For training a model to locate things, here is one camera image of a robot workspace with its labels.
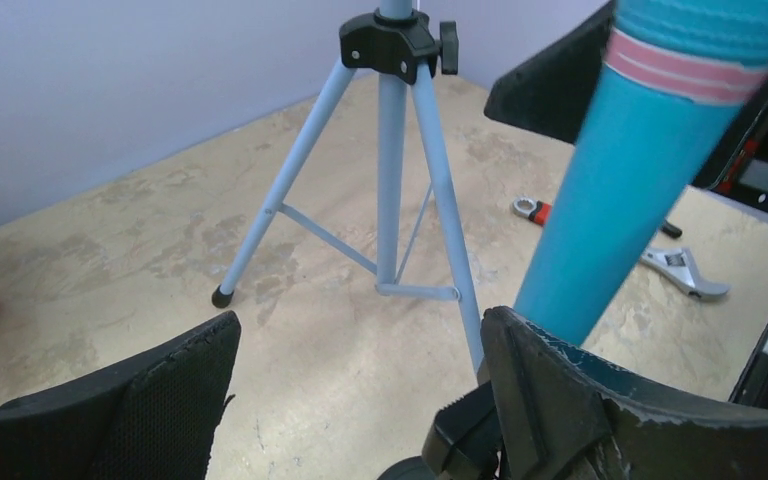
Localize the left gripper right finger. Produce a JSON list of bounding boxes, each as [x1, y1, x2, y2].
[[481, 306, 768, 479]]

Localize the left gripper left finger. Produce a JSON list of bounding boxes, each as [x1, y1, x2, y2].
[[0, 311, 241, 479]]

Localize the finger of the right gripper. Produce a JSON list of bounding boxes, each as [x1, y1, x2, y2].
[[484, 1, 616, 144]]

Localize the blue toy microphone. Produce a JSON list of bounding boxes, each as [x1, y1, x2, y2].
[[514, 1, 768, 345]]

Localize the blue music stand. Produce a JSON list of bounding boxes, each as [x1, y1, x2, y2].
[[211, 0, 484, 369]]

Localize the black microphone desk stand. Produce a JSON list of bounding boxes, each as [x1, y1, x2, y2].
[[379, 382, 502, 480]]

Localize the small black pliers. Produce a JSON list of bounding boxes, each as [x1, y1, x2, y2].
[[659, 220, 683, 239]]

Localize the red adjustable wrench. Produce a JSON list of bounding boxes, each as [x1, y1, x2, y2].
[[511, 196, 731, 302]]

